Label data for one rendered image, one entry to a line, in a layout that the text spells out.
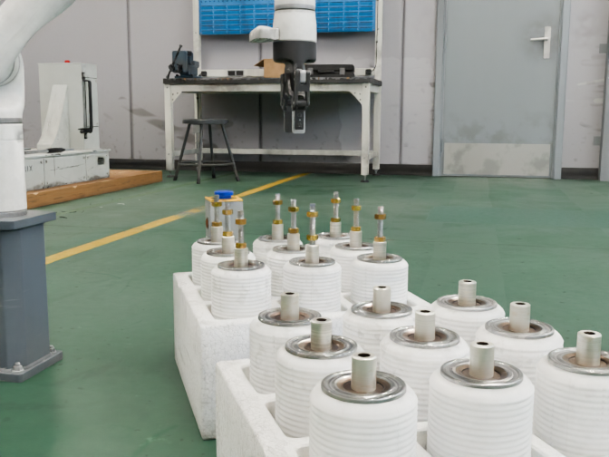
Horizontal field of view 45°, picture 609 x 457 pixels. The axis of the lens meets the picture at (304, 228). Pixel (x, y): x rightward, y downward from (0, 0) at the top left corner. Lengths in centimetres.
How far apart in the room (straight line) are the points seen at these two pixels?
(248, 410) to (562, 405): 32
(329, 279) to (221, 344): 20
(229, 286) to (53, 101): 381
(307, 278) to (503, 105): 506
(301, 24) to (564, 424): 79
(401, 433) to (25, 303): 97
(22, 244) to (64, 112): 342
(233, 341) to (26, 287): 49
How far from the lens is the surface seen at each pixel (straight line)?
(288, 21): 128
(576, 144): 619
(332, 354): 75
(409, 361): 78
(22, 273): 146
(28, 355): 151
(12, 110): 147
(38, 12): 143
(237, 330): 112
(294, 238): 131
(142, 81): 680
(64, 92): 486
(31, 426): 129
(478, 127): 614
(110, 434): 122
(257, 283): 115
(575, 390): 75
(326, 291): 118
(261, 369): 87
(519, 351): 84
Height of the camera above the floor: 49
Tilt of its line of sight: 9 degrees down
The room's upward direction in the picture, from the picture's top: straight up
